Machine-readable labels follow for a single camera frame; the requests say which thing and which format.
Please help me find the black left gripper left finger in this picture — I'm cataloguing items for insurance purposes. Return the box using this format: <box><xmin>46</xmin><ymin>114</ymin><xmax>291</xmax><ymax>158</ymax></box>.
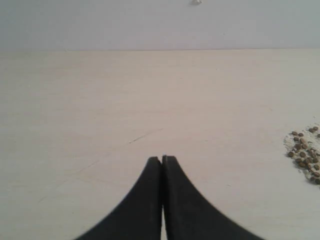
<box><xmin>77</xmin><ymin>156</ymin><xmax>163</xmax><ymax>240</ymax></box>

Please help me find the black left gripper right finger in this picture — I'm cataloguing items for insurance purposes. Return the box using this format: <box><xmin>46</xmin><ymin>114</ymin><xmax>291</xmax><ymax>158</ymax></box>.
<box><xmin>162</xmin><ymin>155</ymin><xmax>261</xmax><ymax>240</ymax></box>

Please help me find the brown beads and crumbs pile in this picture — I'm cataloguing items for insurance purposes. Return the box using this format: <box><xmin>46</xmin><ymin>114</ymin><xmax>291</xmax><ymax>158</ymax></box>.
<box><xmin>283</xmin><ymin>123</ymin><xmax>320</xmax><ymax>187</ymax></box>

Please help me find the small white wall fixture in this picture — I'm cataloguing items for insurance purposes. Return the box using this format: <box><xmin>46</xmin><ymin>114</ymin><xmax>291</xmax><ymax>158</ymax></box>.
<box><xmin>190</xmin><ymin>0</ymin><xmax>203</xmax><ymax>6</ymax></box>

